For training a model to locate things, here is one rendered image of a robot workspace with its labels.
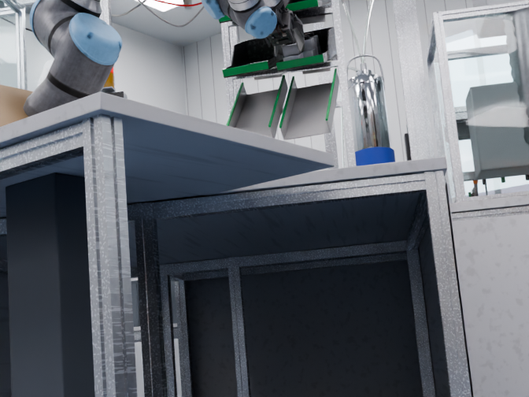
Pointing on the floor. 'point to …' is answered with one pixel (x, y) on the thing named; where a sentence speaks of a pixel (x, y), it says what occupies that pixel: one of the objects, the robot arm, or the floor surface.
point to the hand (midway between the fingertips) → (291, 47)
